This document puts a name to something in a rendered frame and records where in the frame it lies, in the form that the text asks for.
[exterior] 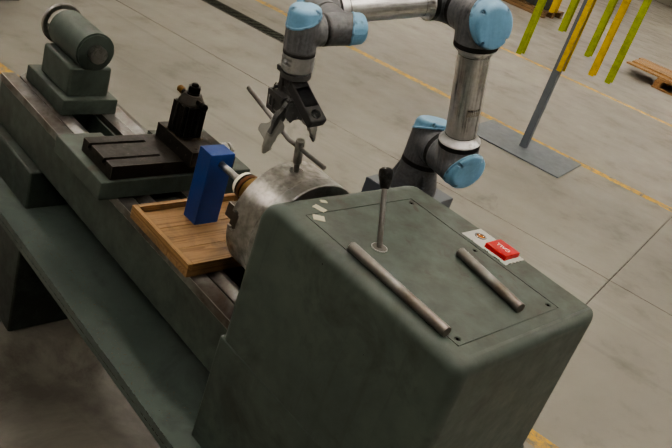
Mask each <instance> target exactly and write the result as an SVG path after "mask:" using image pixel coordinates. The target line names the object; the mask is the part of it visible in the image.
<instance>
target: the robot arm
mask: <svg viewBox="0 0 672 448"><path fill-rule="evenodd" d="M419 17H421V19H423V20H425V21H431V20H434V21H439V22H442V23H445V24H447V25H449V26H450V27H452V28H453V29H455V34H454V40H453V46H454V47H455V48H456V50H457V51H458V54H457V60H456V66H455V73H454V79H453V85H452V92H451V98H450V104H449V110H448V117H447V120H445V119H442V118H439V117H435V116H430V115H421V116H419V117H417V119H416V121H415V123H414V125H413V126H412V130H411V133H410V136H409V138H408V141H407V144H406V146H405V149H404V152H403V154H402V157H401V159H400V160H399V161H398V163H397V164H396V165H395V166H394V168H393V179H392V182H391V185H390V187H391V188H394V187H401V186H414V187H417V188H418V189H420V190H422V191H423V192H425V193H426V194H428V195H429V196H431V197H434V195H435V193H436V189H437V188H436V187H437V174H438V175H439V176H440V177H441V178H442V179H443V180H444V182H445V183H448V184H449V185H450V186H452V187H454V188H465V187H468V186H470V185H472V184H473V183H474V182H475V181H476V180H478V179H479V178H480V176H481V175H482V173H483V171H484V169H485V161H484V159H483V157H482V156H481V155H479V150H480V144H481V140H480V138H479V137H478V136H477V130H478V124H479V119H480V113H481V108H482V102H483V97H484V92H485V86H486V81H487V75H488V70H489V65H490V59H491V56H492V55H493V54H495V53H496V52H497V51H498V49H499V47H501V46H502V45H503V44H504V43H505V42H506V41H505V40H506V39H508V38H509V36H510V34H511V31H512V27H513V17H512V13H511V11H510V9H509V8H508V7H507V5H505V4H504V3H503V2H502V1H500V0H297V1H296V2H295V3H293V4H292V5H291V6H290V7H289V11H288V14H287V20H286V23H285V26H286V29H285V36H284V44H283V52H282V59H281V63H278V64H277V69H278V70H279V71H280V77H279V82H278V83H277V82H276V83H277V85H275V84H276V83H275V84H274V87H268V95H267V102H266V107H267V108H268V109H269V110H270V111H271V112H272V113H273V114H274V115H273V117H272V119H271V120H270V122H268V123H265V122H262V123H261V124H260V125H259V127H258V130H259V132H260V134H261V135H262V137H263V139H264V141H263V144H262V151H261V152H262V153H263V154H264V153H266V152H267V151H269V150H271V147H272V145H273V143H274V142H275V141H276V138H277V136H278V135H279V134H280V133H281V132H282V131H283V130H284V128H285V126H284V120H285V118H286V119H287V121H288V122H289V123H291V122H292V121H294V120H300V121H302V122H303V124H304V125H306V126H307V131H309V137H310V139H311V140H312V142H314V141H315V138H316V133H317V126H321V125H323V124H324V123H325V122H326V117H325V115H324V113H323V111H322V109H321V107H320V105H319V103H318V101H317V100H316V98H315V96H314V94H313V92H312V90H311V88H310V86H309V84H308V82H307V81H309V80H310V79H311V74H312V72H313V68H314V62H315V56H316V55H315V54H316V49H317V47H329V46H351V45H360V44H362V43H363V42H364V41H365V40H366V38H367V35H368V22H372V21H384V20H396V19H407V18H419ZM275 88H278V89H275ZM269 94H270V96H269ZM268 102H269V103H268Z"/></svg>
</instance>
